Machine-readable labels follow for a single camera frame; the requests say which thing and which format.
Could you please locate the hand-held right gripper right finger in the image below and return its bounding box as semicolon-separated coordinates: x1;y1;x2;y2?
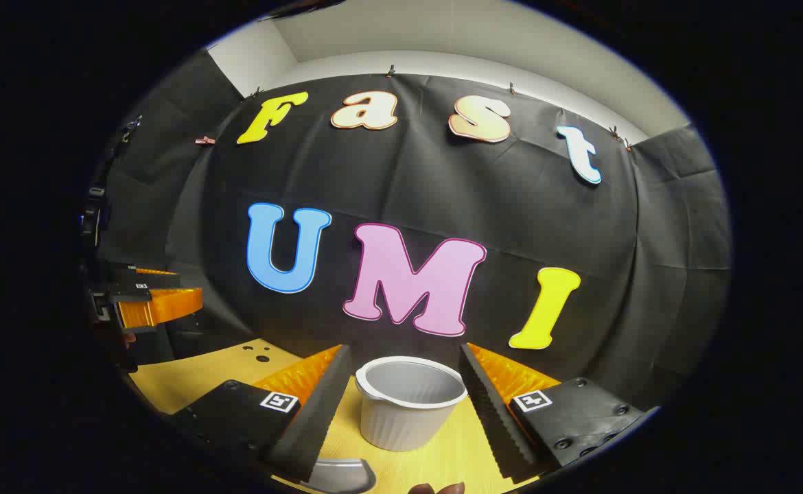
458;342;648;483

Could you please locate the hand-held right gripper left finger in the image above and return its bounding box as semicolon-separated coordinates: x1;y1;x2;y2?
167;343;356;483

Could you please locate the grey plastic dustpan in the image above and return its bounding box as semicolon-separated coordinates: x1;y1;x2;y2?
302;458;377;494

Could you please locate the white ribbed garbage bin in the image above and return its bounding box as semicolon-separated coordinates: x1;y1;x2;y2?
355;355;469;452

